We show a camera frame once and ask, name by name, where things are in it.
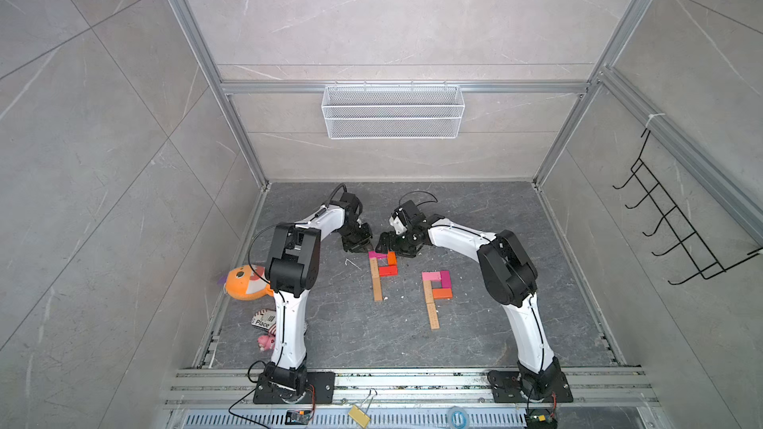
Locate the wooden block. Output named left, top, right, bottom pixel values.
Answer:
left=372, top=278, right=383, bottom=302
left=426, top=302, right=440, bottom=331
left=370, top=257, right=380, bottom=281
left=423, top=280, right=434, bottom=305

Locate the red block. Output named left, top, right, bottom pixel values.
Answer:
left=379, top=265, right=399, bottom=277

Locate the light pink block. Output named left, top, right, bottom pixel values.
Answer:
left=421, top=271, right=441, bottom=282

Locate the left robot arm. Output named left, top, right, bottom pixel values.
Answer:
left=263, top=183, right=373, bottom=396

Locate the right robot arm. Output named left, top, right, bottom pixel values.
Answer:
left=379, top=200, right=562, bottom=401

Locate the orange plush toy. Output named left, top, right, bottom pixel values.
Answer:
left=221, top=265, right=273, bottom=301

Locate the pink pig toy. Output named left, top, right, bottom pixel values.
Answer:
left=258, top=334, right=276, bottom=352

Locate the yellow tag with clip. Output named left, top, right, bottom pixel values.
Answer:
left=348, top=389, right=378, bottom=429

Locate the tape roll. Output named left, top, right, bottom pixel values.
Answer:
left=446, top=406, right=470, bottom=429

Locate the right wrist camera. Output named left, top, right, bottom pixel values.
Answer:
left=389, top=214, right=407, bottom=236

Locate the white wire mesh basket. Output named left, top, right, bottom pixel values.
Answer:
left=321, top=85, right=466, bottom=140

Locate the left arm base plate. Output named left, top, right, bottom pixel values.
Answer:
left=252, top=371, right=337, bottom=404

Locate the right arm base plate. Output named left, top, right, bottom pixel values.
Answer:
left=487, top=367, right=574, bottom=403

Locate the black wire hook rack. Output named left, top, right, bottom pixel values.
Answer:
left=612, top=130, right=762, bottom=286

